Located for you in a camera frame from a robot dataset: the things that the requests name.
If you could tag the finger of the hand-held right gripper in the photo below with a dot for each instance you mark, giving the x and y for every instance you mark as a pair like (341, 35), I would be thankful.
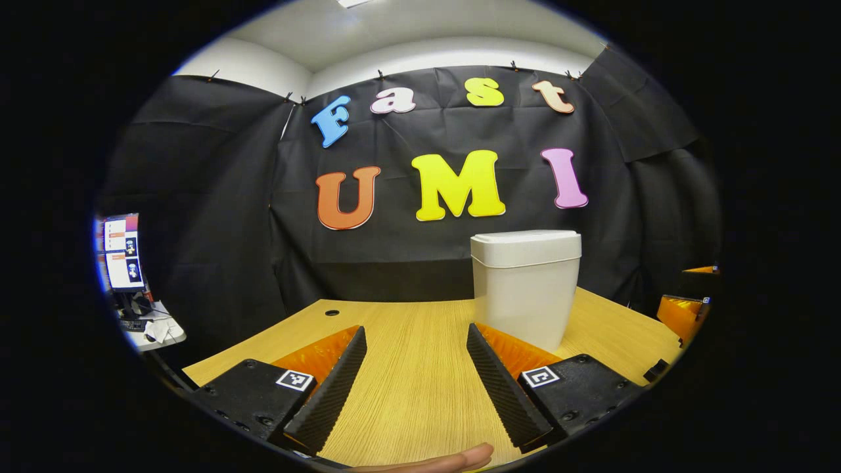
(683, 318)
(700, 279)

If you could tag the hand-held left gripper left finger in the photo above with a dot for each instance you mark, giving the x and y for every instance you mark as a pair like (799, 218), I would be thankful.
(332, 394)

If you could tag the white desktop garbage bin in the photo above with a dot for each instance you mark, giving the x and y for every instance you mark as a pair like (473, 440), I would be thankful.
(525, 295)

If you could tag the ceiling light panel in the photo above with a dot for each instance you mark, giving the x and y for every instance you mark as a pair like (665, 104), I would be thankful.
(355, 2)

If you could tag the white side table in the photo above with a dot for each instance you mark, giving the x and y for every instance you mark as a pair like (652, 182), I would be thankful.
(164, 338)

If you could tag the computer monitor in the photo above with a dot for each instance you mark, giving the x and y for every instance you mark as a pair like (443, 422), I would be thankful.
(123, 253)

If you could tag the black backdrop cloth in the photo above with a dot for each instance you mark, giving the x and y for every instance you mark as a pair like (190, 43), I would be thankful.
(217, 197)

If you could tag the wooden desktop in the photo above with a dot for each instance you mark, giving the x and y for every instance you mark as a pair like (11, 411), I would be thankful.
(414, 368)

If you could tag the black keyboard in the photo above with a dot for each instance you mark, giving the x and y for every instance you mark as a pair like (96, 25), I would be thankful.
(133, 324)

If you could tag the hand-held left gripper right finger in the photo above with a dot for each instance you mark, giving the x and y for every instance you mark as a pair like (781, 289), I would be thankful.
(499, 394)

